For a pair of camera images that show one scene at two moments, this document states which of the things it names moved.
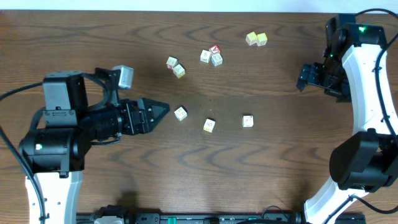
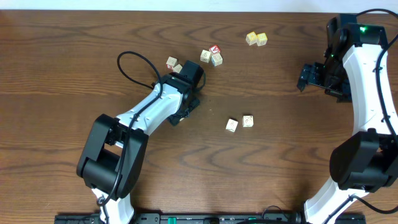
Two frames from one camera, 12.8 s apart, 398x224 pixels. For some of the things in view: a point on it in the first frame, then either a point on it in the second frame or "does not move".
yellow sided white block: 209,125 to 231,125
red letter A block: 214,49 does not move
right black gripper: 310,74 does not move
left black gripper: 136,119 to 183,116
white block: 247,121 does not move
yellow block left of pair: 251,38 does not move
